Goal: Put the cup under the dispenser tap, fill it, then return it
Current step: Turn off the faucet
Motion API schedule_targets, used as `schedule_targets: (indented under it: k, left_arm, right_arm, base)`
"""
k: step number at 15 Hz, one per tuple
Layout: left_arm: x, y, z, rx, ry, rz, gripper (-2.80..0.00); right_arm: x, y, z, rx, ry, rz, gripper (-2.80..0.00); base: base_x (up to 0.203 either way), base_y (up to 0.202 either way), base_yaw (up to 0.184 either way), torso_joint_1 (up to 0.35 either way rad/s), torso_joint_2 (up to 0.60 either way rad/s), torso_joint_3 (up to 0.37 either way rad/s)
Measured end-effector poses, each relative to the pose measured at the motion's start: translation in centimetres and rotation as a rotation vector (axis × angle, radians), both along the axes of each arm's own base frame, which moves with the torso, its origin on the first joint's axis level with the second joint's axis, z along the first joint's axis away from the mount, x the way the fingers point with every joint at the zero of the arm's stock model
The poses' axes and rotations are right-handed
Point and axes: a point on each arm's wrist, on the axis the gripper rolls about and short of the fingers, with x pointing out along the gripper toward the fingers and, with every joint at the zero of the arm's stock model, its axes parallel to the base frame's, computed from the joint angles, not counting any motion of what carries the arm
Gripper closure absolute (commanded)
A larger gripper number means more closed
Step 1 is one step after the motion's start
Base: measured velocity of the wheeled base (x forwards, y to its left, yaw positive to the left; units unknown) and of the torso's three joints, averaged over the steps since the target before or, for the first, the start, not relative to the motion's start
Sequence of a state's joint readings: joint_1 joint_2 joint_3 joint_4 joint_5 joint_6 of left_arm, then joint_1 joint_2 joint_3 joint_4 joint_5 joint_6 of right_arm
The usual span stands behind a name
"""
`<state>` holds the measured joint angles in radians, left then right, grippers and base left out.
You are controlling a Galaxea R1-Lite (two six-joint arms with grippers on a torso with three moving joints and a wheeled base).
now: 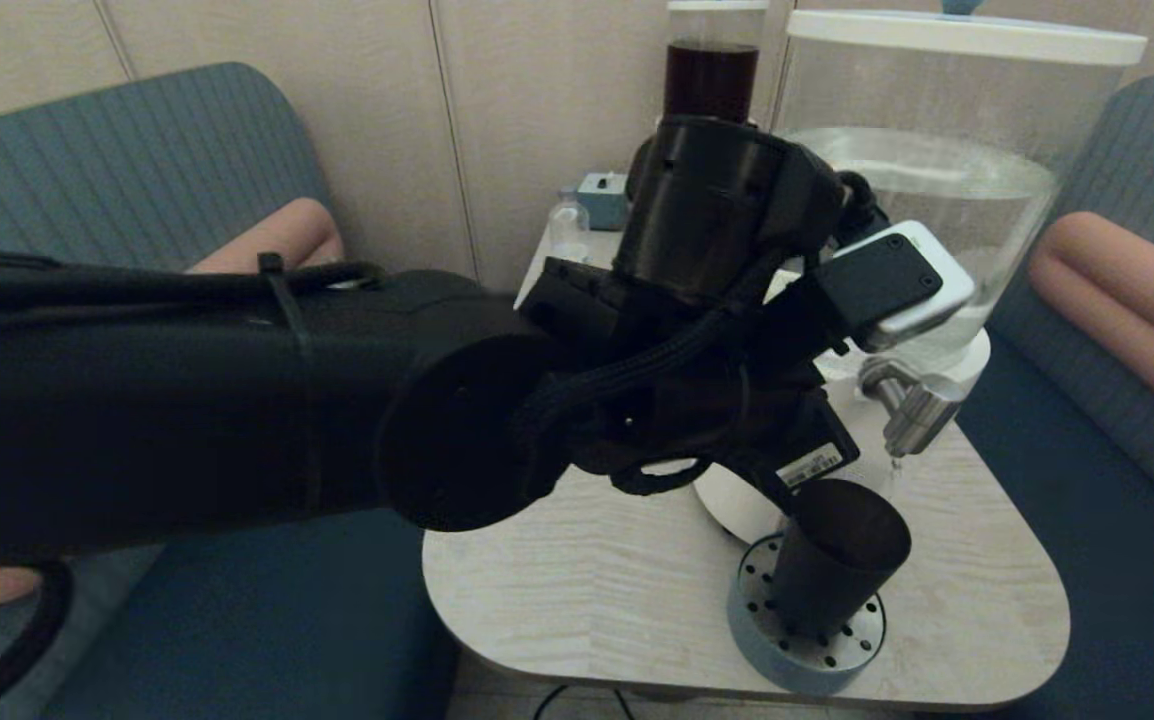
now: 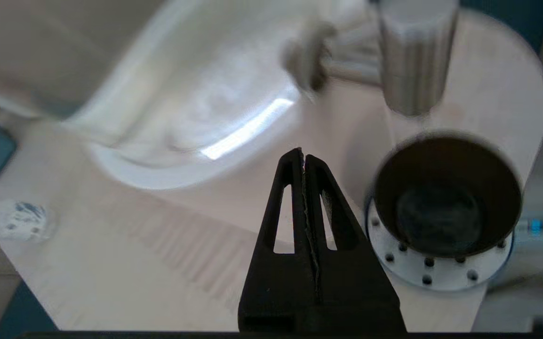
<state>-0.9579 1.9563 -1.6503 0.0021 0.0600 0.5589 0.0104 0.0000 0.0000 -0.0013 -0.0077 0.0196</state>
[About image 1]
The small dark tea dispenser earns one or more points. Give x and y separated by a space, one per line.
712 70

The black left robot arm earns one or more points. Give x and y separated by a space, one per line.
187 400

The large white water dispenser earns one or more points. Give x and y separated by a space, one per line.
937 220

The large blue drip tray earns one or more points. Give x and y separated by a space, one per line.
752 640

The small clear bottle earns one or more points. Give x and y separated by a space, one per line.
567 235

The long pink bolster cushion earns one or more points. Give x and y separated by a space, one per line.
277 235

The teal bench with snack packet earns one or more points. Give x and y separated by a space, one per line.
137 160

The black plastic cup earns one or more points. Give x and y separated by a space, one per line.
827 560

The silver water dispenser tap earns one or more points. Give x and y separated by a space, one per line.
922 410

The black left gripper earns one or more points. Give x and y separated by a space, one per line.
787 430

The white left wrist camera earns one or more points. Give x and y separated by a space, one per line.
897 285

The small blue tissue box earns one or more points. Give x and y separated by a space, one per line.
602 200

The empty teal bench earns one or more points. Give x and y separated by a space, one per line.
1087 560

